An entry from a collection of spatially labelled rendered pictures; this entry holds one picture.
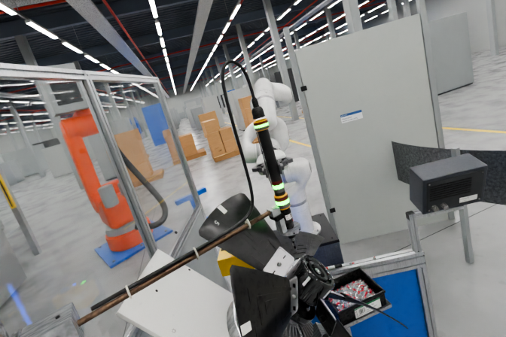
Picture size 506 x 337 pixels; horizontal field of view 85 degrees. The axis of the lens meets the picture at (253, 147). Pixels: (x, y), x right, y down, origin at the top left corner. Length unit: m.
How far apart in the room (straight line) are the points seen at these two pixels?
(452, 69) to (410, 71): 8.03
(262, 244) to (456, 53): 10.49
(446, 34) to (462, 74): 1.39
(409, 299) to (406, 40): 2.08
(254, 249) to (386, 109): 2.21
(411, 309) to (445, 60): 9.49
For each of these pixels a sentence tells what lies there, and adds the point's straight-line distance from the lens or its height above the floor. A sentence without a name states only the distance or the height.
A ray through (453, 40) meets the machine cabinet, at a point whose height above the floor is 1.52.
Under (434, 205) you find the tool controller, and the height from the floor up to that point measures 1.09.
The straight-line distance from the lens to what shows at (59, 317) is 0.77.
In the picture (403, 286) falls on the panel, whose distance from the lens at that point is 1.65.
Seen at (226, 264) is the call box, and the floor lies 1.04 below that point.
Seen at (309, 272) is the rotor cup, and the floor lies 1.25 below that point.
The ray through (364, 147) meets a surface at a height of 0.95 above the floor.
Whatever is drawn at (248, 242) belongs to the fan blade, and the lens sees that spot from 0.89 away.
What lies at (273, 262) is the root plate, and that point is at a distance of 0.90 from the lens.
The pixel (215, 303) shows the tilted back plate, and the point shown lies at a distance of 0.98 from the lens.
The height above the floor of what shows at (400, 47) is 1.76.
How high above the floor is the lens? 1.77
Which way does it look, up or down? 12 degrees down
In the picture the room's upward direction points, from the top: 16 degrees counter-clockwise
